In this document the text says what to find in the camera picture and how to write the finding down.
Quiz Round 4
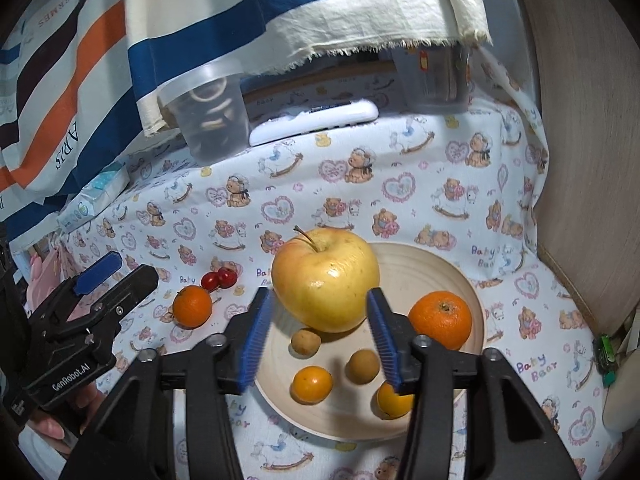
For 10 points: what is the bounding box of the large mandarin orange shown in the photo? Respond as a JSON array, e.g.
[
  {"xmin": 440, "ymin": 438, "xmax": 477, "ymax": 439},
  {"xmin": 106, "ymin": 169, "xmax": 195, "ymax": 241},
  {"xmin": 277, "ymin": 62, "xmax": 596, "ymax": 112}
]
[{"xmin": 407, "ymin": 291, "xmax": 473, "ymax": 352}]

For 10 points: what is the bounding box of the grey printed plastic cup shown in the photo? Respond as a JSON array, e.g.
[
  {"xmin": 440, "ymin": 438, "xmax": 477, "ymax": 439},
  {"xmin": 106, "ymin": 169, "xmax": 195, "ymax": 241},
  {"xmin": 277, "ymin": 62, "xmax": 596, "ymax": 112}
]
[{"xmin": 391, "ymin": 42, "xmax": 471, "ymax": 115}]

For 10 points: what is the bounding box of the striped blue orange cloth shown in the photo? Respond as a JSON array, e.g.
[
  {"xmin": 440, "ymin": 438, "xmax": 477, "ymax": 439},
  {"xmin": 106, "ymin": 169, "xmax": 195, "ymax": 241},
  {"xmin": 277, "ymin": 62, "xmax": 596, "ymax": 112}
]
[{"xmin": 0, "ymin": 0, "xmax": 493, "ymax": 251}]

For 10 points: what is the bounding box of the brown wooden panel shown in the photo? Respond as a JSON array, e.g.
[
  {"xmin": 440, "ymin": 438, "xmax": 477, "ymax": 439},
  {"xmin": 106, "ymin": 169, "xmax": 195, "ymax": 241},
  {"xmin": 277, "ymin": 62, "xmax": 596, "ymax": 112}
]
[{"xmin": 505, "ymin": 0, "xmax": 640, "ymax": 336}]

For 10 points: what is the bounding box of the brown longan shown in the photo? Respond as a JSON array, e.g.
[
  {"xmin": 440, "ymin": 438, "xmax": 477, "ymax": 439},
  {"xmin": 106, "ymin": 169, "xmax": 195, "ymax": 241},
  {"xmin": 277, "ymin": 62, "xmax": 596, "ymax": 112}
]
[
  {"xmin": 291, "ymin": 328, "xmax": 322, "ymax": 359},
  {"xmin": 346, "ymin": 350, "xmax": 381, "ymax": 385}
]

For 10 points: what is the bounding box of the green lighter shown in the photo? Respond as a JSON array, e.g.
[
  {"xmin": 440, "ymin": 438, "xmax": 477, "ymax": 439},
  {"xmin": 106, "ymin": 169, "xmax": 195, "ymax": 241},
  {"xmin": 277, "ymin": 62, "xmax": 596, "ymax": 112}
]
[{"xmin": 594, "ymin": 334, "xmax": 618, "ymax": 387}]

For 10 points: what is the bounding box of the person's left hand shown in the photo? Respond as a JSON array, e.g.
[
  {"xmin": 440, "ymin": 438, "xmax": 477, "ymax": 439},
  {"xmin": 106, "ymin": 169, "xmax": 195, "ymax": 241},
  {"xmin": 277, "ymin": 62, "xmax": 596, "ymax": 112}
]
[{"xmin": 25, "ymin": 381, "xmax": 108, "ymax": 456}]

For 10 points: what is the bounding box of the small mandarin orange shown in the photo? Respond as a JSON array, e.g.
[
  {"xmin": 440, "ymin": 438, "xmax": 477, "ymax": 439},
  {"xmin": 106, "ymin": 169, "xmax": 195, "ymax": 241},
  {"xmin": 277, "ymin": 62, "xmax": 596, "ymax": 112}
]
[{"xmin": 172, "ymin": 285, "xmax": 213, "ymax": 329}]

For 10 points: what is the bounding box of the bear print tablecloth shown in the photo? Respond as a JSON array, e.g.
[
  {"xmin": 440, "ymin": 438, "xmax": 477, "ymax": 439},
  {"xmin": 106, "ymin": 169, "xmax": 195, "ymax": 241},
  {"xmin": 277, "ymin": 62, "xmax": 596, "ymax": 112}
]
[{"xmin": 10, "ymin": 50, "xmax": 626, "ymax": 480}]

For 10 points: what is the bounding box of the clear plastic cup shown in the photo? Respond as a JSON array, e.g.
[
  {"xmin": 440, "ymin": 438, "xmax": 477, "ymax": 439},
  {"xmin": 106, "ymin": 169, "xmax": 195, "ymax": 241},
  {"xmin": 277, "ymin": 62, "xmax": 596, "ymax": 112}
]
[{"xmin": 159, "ymin": 57, "xmax": 251, "ymax": 167}]

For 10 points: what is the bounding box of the cream round plate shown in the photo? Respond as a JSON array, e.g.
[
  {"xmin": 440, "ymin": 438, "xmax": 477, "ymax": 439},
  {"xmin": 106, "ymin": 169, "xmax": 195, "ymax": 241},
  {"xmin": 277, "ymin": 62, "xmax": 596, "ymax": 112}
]
[{"xmin": 254, "ymin": 243, "xmax": 486, "ymax": 442}]

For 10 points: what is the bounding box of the blue white tissue pack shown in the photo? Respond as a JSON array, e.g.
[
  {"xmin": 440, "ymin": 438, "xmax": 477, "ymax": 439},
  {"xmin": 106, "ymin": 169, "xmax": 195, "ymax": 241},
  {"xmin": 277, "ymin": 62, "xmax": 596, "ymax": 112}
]
[{"xmin": 56, "ymin": 162, "xmax": 132, "ymax": 233}]

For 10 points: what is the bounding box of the white remote control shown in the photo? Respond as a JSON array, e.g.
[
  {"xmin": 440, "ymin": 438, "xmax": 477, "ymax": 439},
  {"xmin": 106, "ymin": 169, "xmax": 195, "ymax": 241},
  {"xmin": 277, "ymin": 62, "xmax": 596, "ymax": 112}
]
[{"xmin": 249, "ymin": 100, "xmax": 379, "ymax": 148}]

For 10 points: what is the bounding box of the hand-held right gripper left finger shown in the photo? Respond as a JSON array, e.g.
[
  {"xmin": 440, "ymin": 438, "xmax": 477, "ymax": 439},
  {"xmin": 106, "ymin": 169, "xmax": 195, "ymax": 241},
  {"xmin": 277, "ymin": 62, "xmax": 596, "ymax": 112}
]
[{"xmin": 60, "ymin": 287, "xmax": 273, "ymax": 480}]

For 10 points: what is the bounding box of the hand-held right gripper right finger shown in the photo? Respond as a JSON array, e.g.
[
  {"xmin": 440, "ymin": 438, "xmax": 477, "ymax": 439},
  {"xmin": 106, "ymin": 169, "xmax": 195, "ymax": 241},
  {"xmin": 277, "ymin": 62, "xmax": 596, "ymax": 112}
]
[{"xmin": 366, "ymin": 287, "xmax": 581, "ymax": 480}]

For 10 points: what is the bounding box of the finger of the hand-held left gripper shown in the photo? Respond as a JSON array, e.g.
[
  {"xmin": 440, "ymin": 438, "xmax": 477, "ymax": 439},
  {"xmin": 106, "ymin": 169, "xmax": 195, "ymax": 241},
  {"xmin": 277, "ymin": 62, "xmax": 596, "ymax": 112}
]
[
  {"xmin": 32, "ymin": 251, "xmax": 122, "ymax": 319},
  {"xmin": 75, "ymin": 264, "xmax": 160, "ymax": 333}
]

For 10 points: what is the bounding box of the orange kumquat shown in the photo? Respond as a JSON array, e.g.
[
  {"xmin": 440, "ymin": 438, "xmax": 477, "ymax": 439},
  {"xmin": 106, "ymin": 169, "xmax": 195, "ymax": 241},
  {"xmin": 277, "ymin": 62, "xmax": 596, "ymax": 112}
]
[
  {"xmin": 376, "ymin": 381, "xmax": 416, "ymax": 421},
  {"xmin": 291, "ymin": 366, "xmax": 333, "ymax": 406}
]

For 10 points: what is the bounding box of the yellow apple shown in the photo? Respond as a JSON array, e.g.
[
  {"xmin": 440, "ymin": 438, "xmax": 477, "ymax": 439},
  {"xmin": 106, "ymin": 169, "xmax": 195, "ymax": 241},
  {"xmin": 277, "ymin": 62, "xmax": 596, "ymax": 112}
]
[{"xmin": 271, "ymin": 226, "xmax": 381, "ymax": 334}]

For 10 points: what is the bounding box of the pink soft object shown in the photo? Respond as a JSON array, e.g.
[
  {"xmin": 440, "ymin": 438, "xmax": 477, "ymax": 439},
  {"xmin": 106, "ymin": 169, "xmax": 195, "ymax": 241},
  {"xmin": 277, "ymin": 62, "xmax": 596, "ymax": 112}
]
[{"xmin": 27, "ymin": 247, "xmax": 68, "ymax": 306}]

